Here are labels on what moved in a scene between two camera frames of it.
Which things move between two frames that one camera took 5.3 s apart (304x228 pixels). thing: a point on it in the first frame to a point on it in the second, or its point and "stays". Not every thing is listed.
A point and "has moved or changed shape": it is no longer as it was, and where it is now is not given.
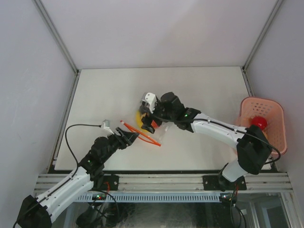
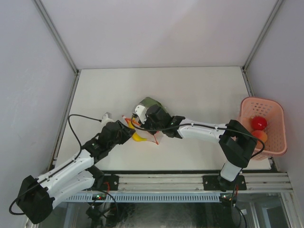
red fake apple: [260, 121] stays
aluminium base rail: [259, 182] stays
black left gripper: [125, 139] to [126, 132]
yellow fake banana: [138, 115] to [137, 138]
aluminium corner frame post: [243, 67] stays
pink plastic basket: [271, 109] stays
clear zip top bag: [156, 137] has moved or changed shape
